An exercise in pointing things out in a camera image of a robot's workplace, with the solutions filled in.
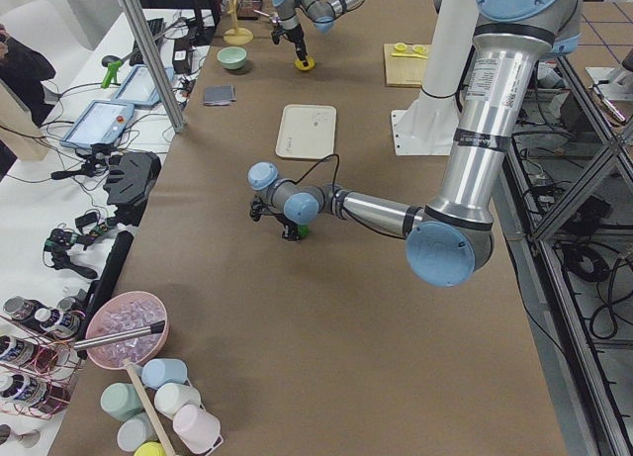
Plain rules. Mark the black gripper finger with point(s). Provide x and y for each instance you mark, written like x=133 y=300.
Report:
x=301 y=52

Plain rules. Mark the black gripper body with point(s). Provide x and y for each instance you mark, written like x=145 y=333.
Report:
x=298 y=41
x=285 y=224

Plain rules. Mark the green lime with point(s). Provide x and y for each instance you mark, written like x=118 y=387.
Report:
x=302 y=231

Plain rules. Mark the yellow lemon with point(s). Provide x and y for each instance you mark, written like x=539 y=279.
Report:
x=305 y=65

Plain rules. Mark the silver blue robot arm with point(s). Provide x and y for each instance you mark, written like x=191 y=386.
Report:
x=483 y=55
x=322 y=13

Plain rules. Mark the cream rectangular tray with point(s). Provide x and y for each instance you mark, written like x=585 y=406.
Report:
x=306 y=132

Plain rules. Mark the wooden mug tree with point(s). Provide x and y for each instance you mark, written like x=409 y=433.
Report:
x=236 y=35

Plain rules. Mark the mint green bowl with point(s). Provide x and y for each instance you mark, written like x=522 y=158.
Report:
x=232 y=57

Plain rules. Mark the grey folded cloth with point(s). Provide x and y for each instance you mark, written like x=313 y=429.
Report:
x=219 y=95

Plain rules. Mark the yellow plastic knife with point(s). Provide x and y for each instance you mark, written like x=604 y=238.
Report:
x=408 y=55

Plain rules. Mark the bamboo cutting board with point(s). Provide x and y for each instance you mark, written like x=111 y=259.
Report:
x=404 y=72

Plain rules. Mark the blue teach pendant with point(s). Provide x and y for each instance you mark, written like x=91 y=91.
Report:
x=102 y=122
x=138 y=88

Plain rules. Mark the pink bowl with ice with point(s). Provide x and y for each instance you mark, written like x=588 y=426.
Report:
x=125 y=312

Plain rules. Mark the green barcode scanner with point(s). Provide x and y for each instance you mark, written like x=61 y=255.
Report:
x=112 y=63

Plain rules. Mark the blue cup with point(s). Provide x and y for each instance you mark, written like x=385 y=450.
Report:
x=159 y=371

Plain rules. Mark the white cup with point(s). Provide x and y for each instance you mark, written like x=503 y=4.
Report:
x=170 y=398

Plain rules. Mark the pink cup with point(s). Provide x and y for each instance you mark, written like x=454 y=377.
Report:
x=199 y=430

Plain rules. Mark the green cup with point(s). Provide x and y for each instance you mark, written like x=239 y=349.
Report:
x=121 y=401

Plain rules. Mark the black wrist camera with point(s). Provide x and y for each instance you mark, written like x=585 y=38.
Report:
x=257 y=210

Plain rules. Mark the white camera post base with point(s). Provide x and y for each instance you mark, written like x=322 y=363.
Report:
x=428 y=125

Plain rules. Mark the aluminium frame post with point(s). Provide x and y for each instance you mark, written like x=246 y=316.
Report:
x=153 y=62

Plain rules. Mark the metal tongs handle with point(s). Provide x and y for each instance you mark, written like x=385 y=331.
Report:
x=154 y=328

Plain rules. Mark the copper wire bottle rack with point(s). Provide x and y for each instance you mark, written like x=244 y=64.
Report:
x=38 y=365

